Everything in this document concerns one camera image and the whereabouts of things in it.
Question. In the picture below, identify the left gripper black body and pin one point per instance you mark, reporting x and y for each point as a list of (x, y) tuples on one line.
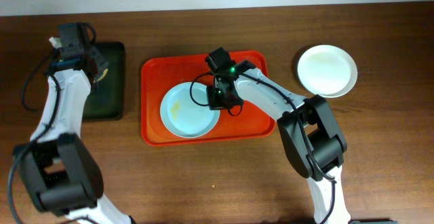
[(96, 65)]

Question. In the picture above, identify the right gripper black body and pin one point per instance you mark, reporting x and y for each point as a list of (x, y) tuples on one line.
[(216, 100)]

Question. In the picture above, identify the light blue round plate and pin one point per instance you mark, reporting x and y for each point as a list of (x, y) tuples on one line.
[(185, 118)]

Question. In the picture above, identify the white round plate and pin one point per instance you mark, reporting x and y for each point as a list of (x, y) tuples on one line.
[(327, 70)]

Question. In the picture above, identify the green and yellow sponge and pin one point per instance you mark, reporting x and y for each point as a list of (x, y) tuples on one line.
[(101, 75)]

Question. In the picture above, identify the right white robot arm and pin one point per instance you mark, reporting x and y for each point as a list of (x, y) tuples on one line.
[(312, 139)]

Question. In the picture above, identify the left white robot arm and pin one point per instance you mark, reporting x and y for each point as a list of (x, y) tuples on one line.
[(59, 173)]

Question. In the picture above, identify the red plastic serving tray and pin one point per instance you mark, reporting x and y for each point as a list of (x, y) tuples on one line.
[(159, 75)]

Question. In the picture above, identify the black rectangular plastic bin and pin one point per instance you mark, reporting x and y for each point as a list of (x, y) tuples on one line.
[(107, 101)]

